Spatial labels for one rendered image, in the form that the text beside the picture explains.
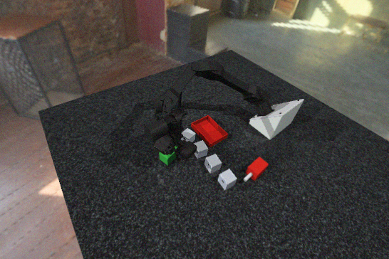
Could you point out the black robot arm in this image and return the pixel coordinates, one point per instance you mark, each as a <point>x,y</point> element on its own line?
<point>164,120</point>

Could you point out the red block with white pin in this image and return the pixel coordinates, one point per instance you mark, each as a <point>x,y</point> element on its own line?
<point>255,169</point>

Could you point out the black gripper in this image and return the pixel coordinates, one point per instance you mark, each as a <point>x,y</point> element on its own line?
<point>184,149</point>

